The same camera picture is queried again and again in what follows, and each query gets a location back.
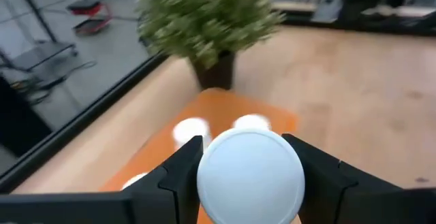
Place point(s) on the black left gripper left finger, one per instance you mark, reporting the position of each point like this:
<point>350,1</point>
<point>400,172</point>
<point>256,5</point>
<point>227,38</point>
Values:
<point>177,190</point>

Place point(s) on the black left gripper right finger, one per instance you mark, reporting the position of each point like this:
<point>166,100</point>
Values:
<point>327,190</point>

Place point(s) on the orange plastic basket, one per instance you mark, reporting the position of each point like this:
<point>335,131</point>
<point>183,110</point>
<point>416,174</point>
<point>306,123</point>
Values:
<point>218,108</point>

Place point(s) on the black plant pot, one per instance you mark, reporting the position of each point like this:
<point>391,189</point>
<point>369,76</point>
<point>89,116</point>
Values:
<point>218,72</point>

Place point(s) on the black floor box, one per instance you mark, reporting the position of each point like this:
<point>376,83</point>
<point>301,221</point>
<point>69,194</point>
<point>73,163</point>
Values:
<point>20,122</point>

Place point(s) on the green artificial plant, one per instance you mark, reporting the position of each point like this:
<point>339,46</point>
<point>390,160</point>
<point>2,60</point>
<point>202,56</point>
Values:
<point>204,16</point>

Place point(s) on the grey wheeled cart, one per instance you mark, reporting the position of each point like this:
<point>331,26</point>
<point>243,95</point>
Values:
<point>41,53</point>

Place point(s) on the red and black floor device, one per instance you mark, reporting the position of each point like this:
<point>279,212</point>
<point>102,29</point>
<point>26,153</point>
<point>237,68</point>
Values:
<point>90,16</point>

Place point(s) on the black table edge frame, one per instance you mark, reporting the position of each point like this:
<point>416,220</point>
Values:
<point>85,111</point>

